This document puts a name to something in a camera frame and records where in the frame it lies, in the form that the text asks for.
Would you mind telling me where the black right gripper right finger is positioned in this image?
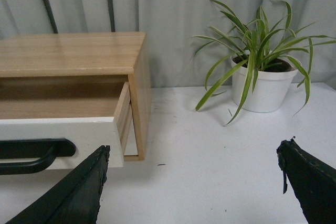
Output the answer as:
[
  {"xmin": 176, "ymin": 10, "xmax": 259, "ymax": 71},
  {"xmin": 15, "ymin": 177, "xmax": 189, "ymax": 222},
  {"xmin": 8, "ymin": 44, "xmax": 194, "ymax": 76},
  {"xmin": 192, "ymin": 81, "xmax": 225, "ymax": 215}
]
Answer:
[{"xmin": 276, "ymin": 138, "xmax": 335, "ymax": 223}]

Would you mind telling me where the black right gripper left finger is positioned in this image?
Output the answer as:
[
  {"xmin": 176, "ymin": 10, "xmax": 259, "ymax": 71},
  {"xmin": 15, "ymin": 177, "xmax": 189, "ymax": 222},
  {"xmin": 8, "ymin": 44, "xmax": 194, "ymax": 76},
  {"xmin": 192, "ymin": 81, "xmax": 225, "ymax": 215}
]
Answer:
[{"xmin": 8, "ymin": 145, "xmax": 110, "ymax": 223}]

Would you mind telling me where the white front wooden drawer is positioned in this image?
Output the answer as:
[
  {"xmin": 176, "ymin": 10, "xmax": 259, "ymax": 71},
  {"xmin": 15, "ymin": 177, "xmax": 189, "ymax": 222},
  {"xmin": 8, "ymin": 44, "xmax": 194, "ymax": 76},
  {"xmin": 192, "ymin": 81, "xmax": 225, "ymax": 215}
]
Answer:
[{"xmin": 1, "ymin": 82, "xmax": 132, "ymax": 169}]

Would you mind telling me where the white plant pot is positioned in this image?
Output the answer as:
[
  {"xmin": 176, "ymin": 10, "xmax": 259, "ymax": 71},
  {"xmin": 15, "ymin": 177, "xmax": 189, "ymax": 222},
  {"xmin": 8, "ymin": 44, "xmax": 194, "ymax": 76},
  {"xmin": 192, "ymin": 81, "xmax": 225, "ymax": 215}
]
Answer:
[{"xmin": 232, "ymin": 59, "xmax": 298, "ymax": 113}]

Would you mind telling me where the light wooden cabinet box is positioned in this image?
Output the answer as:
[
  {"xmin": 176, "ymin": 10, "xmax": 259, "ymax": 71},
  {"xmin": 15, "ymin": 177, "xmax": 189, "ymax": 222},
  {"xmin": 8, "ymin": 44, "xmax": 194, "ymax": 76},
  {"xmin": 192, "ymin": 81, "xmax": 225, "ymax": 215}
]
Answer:
[{"xmin": 1, "ymin": 32, "xmax": 151, "ymax": 162}]

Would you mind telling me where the green spider plant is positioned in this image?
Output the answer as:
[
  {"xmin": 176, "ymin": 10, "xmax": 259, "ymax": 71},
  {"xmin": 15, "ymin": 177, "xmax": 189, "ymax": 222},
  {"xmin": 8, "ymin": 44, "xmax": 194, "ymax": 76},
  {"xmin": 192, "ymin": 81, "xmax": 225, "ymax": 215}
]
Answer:
[{"xmin": 195, "ymin": 0, "xmax": 335, "ymax": 120}]

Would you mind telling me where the grey curtain backdrop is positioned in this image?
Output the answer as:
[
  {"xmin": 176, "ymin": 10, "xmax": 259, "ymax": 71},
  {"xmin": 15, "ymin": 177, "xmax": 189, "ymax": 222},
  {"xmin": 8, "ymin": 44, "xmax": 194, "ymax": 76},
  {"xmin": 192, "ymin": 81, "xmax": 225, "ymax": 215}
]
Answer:
[{"xmin": 1, "ymin": 0, "xmax": 335, "ymax": 87}]

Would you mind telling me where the black drawer handle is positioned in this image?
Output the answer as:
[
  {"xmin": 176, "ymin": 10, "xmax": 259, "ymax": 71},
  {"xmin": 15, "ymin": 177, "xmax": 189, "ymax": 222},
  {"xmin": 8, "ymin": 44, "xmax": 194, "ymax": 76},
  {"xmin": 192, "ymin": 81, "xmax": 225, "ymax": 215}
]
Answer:
[{"xmin": 1, "ymin": 138, "xmax": 76, "ymax": 175}]

